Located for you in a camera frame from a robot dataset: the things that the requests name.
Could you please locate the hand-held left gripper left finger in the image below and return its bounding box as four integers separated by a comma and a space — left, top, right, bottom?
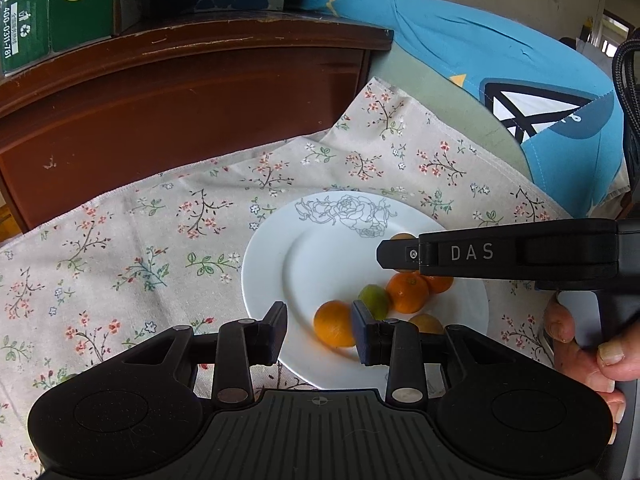
120, 302, 289, 407

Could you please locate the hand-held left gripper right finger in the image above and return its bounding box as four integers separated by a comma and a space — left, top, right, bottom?
351, 300, 526, 407

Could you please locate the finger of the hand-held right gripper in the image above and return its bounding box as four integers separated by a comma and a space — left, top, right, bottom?
376, 237, 422, 272

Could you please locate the green jujube fruit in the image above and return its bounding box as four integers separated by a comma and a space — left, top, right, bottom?
358, 285, 391, 322

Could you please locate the white floral-print plate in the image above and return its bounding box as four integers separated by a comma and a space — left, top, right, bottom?
241, 190, 489, 391

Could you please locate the yellow-brown jujube fruit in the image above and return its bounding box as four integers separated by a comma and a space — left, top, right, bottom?
408, 312, 445, 336

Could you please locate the person's right hand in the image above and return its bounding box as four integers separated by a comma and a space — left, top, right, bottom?
543, 292, 640, 446

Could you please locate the floral tablecloth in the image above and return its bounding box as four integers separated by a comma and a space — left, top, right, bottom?
0, 77, 576, 461

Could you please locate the pale green sheet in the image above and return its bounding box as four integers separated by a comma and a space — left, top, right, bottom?
369, 42, 532, 181

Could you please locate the blue printed cloth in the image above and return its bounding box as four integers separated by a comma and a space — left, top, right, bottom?
299, 0, 627, 217

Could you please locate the brown wooden cabinet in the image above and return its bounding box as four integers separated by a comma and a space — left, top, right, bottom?
0, 10, 394, 233

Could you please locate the green carton box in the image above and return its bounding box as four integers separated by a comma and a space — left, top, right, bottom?
0, 0, 147, 79

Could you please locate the black braided cable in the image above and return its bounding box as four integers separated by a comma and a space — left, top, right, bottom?
612, 27, 640, 221

